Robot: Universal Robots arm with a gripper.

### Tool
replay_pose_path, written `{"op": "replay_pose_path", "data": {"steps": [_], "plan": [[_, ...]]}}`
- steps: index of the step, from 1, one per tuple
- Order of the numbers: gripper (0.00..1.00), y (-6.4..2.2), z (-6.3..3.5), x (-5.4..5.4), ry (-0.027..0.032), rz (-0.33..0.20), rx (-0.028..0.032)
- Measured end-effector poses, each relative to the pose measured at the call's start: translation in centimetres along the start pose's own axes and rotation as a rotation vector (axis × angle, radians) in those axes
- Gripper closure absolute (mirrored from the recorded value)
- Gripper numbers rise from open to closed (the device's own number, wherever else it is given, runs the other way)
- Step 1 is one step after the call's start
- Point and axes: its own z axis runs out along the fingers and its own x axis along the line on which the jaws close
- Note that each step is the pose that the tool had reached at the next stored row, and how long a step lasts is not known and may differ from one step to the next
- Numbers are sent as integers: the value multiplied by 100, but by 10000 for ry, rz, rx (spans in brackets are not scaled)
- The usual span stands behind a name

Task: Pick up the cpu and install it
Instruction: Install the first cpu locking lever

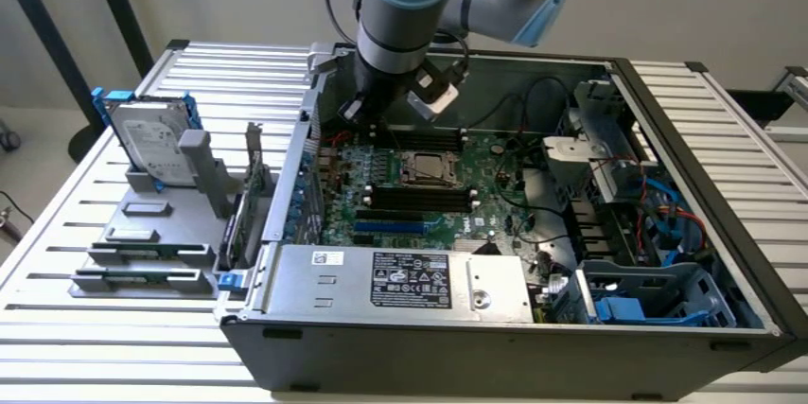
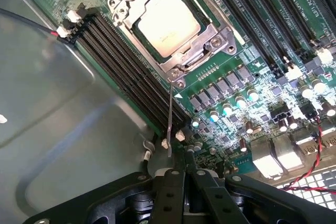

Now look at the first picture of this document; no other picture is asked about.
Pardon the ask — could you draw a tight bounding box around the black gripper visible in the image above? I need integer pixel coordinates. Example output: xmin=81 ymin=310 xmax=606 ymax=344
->
xmin=338 ymin=56 xmax=425 ymax=127

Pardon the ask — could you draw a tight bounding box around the CPU socket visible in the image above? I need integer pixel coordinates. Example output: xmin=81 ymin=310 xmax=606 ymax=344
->
xmin=392 ymin=149 xmax=469 ymax=188

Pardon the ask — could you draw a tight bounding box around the black RAM slot bank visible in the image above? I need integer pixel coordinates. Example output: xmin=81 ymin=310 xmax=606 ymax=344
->
xmin=369 ymin=183 xmax=480 ymax=215
xmin=385 ymin=125 xmax=466 ymax=150

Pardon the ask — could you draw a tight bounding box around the green motherboard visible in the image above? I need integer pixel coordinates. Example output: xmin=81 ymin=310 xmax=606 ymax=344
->
xmin=313 ymin=129 xmax=545 ymax=255

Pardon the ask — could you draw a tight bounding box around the black expansion slot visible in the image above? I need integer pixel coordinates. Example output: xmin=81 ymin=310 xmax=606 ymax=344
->
xmin=354 ymin=208 xmax=425 ymax=224

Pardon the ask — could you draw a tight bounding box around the blue expansion slot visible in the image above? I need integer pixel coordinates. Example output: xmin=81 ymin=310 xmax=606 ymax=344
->
xmin=352 ymin=220 xmax=426 ymax=236

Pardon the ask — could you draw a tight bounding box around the green graphics card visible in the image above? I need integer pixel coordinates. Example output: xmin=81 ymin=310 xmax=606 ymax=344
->
xmin=218 ymin=121 xmax=268 ymax=269

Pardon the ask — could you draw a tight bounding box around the grey metal drive cage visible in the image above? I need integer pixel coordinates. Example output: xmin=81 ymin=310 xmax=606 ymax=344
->
xmin=540 ymin=79 xmax=661 ymax=204

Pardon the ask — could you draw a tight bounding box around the grey parts rack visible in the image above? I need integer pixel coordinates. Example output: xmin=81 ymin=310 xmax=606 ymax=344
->
xmin=66 ymin=128 xmax=280 ymax=300

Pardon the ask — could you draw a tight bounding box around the silver power supply unit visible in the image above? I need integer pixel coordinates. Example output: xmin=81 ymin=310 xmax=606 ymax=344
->
xmin=256 ymin=244 xmax=552 ymax=325

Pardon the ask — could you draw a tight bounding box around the black stand pole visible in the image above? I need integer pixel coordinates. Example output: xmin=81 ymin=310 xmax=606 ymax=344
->
xmin=0 ymin=0 xmax=97 ymax=114
xmin=80 ymin=0 xmax=154 ymax=77

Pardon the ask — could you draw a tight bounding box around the blue case latch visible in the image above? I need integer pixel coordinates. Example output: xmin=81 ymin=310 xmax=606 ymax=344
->
xmin=216 ymin=270 xmax=246 ymax=292

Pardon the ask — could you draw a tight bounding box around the black round stand base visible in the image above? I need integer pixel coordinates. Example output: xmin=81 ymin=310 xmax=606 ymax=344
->
xmin=66 ymin=123 xmax=109 ymax=165

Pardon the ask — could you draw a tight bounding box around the black open PC case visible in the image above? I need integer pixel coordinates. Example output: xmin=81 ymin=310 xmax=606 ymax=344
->
xmin=213 ymin=42 xmax=797 ymax=395

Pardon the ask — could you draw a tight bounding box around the grey blue disk bay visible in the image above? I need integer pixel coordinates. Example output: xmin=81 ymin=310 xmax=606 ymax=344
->
xmin=572 ymin=258 xmax=741 ymax=330

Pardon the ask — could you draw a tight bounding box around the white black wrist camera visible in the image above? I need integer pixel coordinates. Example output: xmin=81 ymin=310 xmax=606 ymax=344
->
xmin=405 ymin=59 xmax=472 ymax=120

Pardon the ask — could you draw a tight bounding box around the black wire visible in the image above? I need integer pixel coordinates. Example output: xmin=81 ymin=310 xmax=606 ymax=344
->
xmin=489 ymin=76 xmax=573 ymax=190

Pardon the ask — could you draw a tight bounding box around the hard disk with blue bracket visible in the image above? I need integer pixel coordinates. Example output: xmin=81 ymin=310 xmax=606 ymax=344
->
xmin=90 ymin=87 xmax=204 ymax=188

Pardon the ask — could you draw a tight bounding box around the blue wire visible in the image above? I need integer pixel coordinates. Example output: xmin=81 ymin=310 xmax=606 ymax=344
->
xmin=641 ymin=176 xmax=714 ymax=266

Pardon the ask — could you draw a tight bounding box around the red wire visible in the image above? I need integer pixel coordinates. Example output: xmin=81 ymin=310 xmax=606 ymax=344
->
xmin=634 ymin=175 xmax=712 ymax=254

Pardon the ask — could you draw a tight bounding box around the black floor cable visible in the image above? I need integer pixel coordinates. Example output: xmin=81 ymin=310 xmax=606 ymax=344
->
xmin=0 ymin=189 xmax=34 ymax=237

